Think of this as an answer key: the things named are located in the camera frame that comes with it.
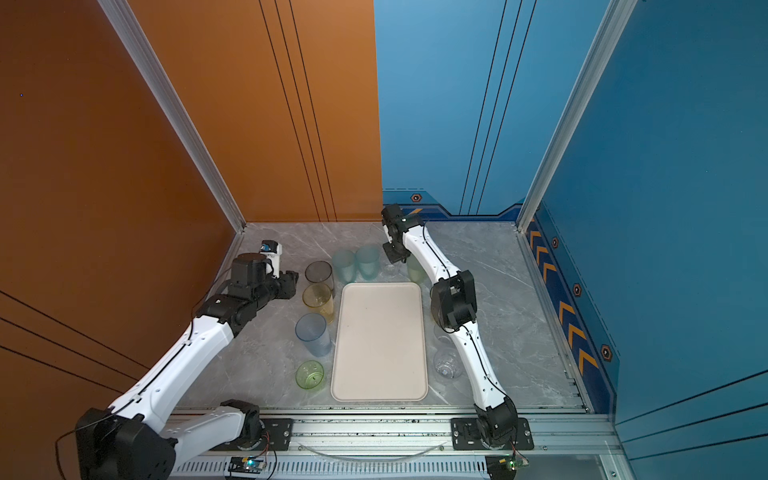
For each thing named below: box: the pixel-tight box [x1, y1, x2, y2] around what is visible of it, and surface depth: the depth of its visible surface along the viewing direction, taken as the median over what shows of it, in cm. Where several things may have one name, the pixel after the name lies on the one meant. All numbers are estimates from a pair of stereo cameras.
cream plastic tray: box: [330, 282, 428, 402], surface depth 93 cm
